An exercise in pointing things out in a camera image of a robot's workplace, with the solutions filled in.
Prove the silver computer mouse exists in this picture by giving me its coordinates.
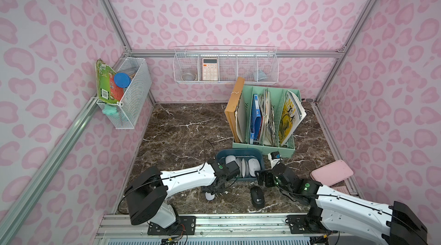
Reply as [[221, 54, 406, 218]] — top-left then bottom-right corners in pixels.
[[225, 155, 237, 164], [236, 158, 246, 178]]

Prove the black computer mouse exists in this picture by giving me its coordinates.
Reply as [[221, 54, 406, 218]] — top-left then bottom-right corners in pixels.
[[250, 186, 265, 209]]

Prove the teal storage box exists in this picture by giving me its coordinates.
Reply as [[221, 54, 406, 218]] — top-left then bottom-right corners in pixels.
[[215, 148, 265, 181]]

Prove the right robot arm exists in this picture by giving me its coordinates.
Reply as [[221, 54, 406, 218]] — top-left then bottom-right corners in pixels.
[[254, 162, 428, 245]]

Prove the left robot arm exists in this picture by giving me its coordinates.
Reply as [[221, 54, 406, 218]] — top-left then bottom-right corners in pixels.
[[124, 159, 240, 229]]

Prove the white logo computer mouse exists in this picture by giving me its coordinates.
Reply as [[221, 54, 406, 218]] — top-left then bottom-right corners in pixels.
[[248, 158, 261, 177]]

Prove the stack of magazines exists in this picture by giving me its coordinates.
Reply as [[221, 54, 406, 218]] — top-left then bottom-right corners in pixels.
[[260, 88, 276, 147]]

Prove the blue folder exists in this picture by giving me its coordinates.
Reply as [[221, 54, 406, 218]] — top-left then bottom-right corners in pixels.
[[249, 94, 262, 144]]

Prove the pink case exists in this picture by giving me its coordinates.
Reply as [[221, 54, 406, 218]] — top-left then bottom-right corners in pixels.
[[310, 160, 354, 186]]

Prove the brown cardboard notebook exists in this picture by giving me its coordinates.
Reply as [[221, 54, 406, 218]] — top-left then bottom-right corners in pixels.
[[225, 77, 245, 143]]

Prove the green file organizer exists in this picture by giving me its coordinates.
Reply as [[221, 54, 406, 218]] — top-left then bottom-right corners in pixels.
[[225, 81, 305, 158]]

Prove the yellow comic book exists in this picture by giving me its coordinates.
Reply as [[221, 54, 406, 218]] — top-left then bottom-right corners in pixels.
[[278, 91, 306, 147]]

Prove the grey small cup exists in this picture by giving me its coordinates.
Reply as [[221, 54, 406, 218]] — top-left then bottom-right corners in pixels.
[[253, 70, 268, 82]]

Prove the clear tape roll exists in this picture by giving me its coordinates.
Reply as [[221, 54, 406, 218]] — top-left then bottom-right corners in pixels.
[[181, 70, 198, 81]]

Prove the white mesh side basket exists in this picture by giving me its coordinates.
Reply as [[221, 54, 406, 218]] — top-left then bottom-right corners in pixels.
[[97, 57, 152, 130]]

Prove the mint green clip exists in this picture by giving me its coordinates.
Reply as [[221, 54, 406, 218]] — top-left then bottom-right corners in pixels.
[[102, 104, 119, 117]]

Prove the blue round lid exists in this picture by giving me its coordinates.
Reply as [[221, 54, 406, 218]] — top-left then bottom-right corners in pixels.
[[113, 73, 132, 89]]

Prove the green packaged card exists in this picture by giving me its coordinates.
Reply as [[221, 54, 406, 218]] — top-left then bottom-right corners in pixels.
[[95, 59, 124, 104]]

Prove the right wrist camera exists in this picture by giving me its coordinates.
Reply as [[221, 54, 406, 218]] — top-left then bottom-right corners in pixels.
[[268, 151, 282, 169]]

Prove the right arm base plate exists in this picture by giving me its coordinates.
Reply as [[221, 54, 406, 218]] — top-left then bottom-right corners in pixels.
[[285, 215, 326, 234]]

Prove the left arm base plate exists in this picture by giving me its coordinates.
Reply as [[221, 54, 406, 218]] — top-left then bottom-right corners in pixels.
[[148, 216, 196, 236]]

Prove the white wire wall basket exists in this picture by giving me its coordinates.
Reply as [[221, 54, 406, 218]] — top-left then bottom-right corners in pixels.
[[173, 47, 279, 85]]

